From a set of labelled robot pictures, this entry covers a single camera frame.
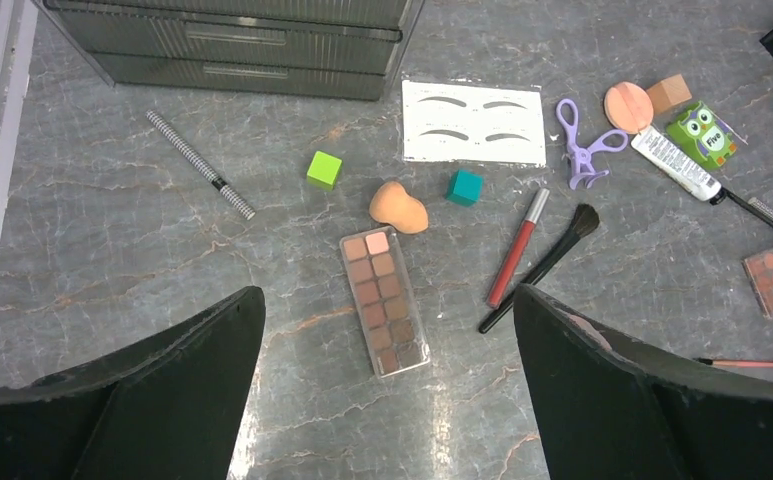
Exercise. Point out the checkered eyeliner pencil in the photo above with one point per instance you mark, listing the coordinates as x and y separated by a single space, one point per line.
200 164

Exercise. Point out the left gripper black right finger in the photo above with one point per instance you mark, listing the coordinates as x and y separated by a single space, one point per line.
610 406

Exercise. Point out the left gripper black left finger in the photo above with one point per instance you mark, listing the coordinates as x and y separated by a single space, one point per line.
166 407

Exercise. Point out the black makeup brush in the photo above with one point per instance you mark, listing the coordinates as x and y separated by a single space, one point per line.
585 221

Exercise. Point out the orange makeup sponge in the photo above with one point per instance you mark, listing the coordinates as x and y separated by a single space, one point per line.
392 205

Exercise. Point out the round peach powder puff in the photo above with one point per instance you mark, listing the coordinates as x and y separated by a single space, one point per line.
628 107

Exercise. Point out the purple eyelash curler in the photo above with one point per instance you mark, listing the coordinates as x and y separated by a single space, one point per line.
582 171

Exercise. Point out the wooden cube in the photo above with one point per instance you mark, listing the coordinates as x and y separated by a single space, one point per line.
669 93

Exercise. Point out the clear acrylic drawer organizer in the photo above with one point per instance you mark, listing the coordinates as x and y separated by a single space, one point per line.
332 49

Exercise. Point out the teal cube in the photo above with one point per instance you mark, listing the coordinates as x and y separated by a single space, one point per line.
464 188

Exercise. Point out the red lip gloss tube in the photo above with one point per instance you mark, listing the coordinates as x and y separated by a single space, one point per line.
517 247

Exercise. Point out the lime green cube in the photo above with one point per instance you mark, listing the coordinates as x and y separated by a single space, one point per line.
324 170

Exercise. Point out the brown eyeshadow palette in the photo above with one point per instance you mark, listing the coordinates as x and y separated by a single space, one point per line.
384 298

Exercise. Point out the thin pink lip brush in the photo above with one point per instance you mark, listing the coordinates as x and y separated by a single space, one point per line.
735 363

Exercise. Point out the eyebrow stencil card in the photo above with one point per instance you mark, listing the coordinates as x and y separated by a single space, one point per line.
447 122

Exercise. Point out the green owl card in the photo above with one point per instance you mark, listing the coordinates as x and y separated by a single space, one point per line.
703 136

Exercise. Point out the white cosmetic tube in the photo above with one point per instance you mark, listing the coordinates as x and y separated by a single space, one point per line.
672 161

